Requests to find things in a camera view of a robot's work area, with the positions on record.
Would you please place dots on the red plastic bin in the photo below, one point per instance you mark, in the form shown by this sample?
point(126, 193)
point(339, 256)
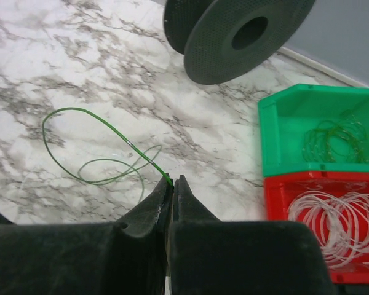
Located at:
point(281, 190)

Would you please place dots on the green plastic bin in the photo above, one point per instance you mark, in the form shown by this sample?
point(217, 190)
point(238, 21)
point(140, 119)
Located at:
point(315, 127)

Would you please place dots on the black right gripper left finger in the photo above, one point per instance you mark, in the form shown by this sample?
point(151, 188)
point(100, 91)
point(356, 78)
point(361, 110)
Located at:
point(126, 256)

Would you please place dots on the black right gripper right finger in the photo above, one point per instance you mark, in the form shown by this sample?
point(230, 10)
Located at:
point(209, 256)

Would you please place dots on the black cable spool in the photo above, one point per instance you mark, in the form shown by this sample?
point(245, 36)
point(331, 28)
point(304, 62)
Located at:
point(224, 39)

